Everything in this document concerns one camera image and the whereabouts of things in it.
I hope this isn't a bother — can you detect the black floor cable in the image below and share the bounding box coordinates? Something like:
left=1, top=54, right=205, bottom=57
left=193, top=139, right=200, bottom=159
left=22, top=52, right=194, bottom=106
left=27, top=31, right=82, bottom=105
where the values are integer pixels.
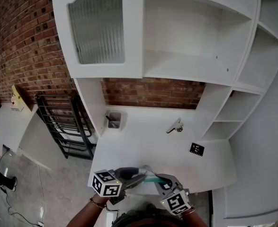
left=0, top=148, right=43, bottom=227

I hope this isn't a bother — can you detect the black metal rack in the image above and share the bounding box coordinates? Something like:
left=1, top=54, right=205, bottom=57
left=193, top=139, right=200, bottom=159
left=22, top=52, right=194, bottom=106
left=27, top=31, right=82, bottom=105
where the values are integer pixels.
left=35, top=90, right=97, bottom=161

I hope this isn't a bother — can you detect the white shelf cabinet unit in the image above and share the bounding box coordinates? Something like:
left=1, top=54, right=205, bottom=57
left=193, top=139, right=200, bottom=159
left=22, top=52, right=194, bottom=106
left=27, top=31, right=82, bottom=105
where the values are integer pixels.
left=51, top=0, right=278, bottom=141

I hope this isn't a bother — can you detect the white clip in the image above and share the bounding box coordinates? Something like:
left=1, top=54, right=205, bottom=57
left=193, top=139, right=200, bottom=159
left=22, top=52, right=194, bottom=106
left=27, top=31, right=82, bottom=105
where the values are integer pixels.
left=166, top=117, right=182, bottom=134

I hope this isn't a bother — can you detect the white side table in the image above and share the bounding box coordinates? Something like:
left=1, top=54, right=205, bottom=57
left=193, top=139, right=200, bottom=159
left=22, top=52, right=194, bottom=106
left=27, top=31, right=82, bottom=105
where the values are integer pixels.
left=0, top=102, right=54, bottom=172

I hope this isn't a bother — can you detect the black pen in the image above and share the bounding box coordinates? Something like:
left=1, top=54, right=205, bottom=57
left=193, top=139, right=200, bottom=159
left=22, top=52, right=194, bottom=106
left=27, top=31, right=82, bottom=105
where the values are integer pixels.
left=105, top=115, right=118, bottom=128

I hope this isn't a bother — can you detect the thin gold bracelet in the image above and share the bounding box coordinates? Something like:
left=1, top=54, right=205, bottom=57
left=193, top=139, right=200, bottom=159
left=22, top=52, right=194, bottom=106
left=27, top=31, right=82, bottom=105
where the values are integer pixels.
left=180, top=207, right=196, bottom=217

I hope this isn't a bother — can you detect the white floor cable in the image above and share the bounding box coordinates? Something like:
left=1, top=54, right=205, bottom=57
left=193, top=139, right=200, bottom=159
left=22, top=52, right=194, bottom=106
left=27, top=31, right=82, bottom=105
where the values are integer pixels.
left=36, top=164, right=45, bottom=224

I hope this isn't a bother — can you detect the white ribbed glass cabinet door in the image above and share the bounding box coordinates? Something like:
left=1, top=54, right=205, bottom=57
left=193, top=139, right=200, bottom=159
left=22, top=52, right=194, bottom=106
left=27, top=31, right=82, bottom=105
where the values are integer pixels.
left=51, top=0, right=144, bottom=79

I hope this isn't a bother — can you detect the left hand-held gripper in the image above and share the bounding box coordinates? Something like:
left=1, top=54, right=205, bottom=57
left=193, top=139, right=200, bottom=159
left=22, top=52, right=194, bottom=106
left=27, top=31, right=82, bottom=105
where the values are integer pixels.
left=91, top=166, right=147, bottom=206

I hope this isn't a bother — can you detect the yellow and white box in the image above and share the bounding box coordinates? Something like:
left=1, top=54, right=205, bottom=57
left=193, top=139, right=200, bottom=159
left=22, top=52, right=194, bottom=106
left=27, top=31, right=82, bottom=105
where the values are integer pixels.
left=9, top=84, right=27, bottom=114

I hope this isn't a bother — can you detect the clear teal zipper pouch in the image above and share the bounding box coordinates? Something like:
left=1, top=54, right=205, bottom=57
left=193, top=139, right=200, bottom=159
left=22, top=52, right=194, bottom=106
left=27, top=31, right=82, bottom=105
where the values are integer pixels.
left=138, top=165, right=168, bottom=185

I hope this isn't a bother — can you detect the white pen holder cup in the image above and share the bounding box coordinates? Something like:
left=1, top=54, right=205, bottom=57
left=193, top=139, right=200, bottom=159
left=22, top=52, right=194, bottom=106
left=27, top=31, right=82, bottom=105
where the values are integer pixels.
left=105, top=111, right=128, bottom=130

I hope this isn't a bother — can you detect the black patterned card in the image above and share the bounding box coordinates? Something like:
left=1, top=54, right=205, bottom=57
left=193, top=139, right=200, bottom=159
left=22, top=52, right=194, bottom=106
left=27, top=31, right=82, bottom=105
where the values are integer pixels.
left=189, top=142, right=205, bottom=157

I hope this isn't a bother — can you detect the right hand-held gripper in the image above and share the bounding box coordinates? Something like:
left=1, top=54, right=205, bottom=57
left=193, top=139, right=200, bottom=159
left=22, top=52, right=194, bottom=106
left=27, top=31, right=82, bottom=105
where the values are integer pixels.
left=154, top=173, right=192, bottom=216

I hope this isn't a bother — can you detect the person's right forearm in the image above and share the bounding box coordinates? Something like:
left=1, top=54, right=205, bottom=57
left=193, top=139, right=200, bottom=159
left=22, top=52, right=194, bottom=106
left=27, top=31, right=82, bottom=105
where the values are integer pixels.
left=180, top=208, right=209, bottom=227

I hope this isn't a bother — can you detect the person's left forearm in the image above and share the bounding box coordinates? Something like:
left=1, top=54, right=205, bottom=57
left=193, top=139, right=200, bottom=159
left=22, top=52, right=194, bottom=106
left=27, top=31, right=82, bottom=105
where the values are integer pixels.
left=66, top=193, right=109, bottom=227

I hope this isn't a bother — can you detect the gold beaded bracelet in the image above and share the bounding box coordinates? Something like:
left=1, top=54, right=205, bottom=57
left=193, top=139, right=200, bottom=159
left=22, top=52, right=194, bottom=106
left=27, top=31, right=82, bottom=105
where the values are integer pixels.
left=89, top=197, right=108, bottom=210

